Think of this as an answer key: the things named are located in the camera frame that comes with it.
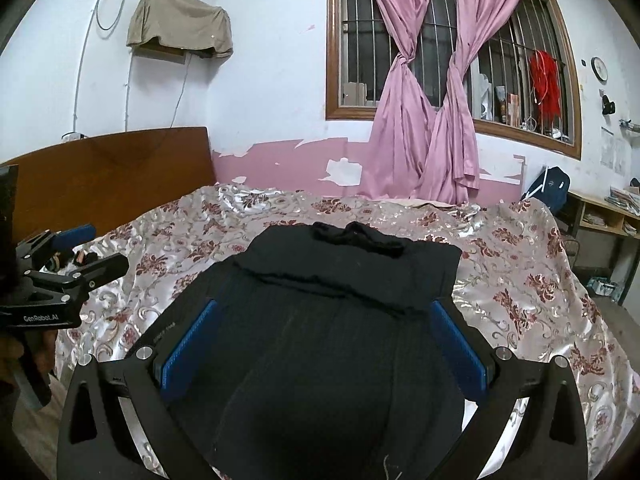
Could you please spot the wooden framed barred window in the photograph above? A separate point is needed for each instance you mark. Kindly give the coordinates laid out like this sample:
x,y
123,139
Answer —
x,y
332,60

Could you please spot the khaki cloth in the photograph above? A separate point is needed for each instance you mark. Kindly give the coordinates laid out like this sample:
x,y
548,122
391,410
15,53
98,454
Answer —
x,y
180,20

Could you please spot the black wall holder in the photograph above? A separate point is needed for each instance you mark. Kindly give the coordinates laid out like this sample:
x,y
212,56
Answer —
x,y
607,105

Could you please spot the wooden headboard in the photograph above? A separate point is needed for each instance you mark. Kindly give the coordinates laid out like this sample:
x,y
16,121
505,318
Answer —
x,y
125,175

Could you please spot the metal wall rack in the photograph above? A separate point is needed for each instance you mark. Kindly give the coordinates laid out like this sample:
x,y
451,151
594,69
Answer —
x,y
631,126

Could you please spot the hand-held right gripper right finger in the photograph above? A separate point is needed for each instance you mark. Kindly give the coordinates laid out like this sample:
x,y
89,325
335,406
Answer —
x,y
460,352

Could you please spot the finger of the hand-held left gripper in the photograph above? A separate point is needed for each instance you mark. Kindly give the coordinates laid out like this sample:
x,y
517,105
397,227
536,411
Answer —
x,y
100,270
75,237

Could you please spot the round wall clock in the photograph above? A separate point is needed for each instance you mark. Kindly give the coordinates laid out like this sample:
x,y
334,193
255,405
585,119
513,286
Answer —
x,y
599,69

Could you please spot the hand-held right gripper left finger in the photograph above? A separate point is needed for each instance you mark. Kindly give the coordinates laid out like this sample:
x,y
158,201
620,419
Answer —
x,y
190,355

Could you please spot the wooden shelf desk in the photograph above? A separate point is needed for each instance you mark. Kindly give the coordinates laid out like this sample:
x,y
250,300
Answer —
x,y
600,220

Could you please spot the cardboard box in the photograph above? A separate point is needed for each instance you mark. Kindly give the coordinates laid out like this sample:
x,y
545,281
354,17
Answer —
x,y
356,94

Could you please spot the white wall paper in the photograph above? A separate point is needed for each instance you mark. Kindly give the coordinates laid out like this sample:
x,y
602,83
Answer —
x,y
614,150

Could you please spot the stack of papers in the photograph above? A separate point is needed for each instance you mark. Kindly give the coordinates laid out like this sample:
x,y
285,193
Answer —
x,y
624,197

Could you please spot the black jacket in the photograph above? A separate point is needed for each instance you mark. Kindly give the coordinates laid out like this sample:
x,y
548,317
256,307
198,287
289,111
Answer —
x,y
325,360

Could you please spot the red hanging garment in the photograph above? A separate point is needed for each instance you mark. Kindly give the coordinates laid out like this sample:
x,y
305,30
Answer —
x,y
545,85

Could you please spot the wooden wall shelf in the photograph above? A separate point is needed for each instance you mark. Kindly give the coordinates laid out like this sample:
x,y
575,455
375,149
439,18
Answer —
x,y
160,53

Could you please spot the white power strip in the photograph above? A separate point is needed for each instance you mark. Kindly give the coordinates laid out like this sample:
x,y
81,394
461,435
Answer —
x,y
74,136

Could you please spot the white bag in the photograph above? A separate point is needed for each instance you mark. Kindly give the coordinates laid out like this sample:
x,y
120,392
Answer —
x,y
487,97

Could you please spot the blue backpack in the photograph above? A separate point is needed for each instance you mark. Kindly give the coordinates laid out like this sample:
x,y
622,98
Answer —
x,y
550,187

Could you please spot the floral satin bedspread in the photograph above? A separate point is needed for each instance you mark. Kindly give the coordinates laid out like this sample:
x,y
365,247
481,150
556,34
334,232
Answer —
x,y
525,285

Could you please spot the dark bottle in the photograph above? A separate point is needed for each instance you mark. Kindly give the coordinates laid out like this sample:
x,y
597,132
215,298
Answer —
x,y
501,105

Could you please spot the pink curtain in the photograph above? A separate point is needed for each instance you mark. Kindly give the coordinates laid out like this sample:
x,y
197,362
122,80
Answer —
x,y
400,135
452,150

